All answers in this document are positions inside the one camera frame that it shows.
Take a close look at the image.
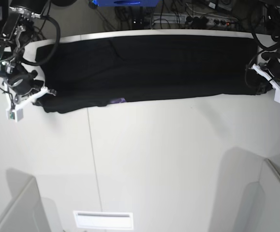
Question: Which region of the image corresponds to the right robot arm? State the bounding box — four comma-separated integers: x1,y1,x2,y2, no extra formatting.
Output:
0,0,61,111

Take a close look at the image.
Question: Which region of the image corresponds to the black device with lights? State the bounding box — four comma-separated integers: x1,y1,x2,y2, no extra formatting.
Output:
129,6,144,26

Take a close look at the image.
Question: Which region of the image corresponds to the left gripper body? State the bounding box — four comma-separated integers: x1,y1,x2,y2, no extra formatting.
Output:
252,57,280,89

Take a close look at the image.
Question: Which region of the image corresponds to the white right side panel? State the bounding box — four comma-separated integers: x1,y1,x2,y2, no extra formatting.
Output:
236,159,280,232

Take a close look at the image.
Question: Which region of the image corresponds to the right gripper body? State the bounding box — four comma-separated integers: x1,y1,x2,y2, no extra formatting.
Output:
3,70,43,110

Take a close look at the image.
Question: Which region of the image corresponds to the black T-shirt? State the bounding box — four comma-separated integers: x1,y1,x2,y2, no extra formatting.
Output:
36,35,271,114

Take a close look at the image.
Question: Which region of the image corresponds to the white power strip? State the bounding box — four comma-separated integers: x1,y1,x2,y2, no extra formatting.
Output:
152,13,238,28

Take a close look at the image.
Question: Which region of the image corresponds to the white left side panel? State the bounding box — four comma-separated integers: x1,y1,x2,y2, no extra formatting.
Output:
0,176,51,232

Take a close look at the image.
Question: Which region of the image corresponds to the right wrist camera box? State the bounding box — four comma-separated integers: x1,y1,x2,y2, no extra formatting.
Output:
6,109,24,122

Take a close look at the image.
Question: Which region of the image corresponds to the white panel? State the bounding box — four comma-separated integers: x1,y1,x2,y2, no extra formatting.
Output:
236,159,280,232
0,176,51,232

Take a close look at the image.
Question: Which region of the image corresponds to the blue box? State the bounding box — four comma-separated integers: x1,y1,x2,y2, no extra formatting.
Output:
90,0,159,7

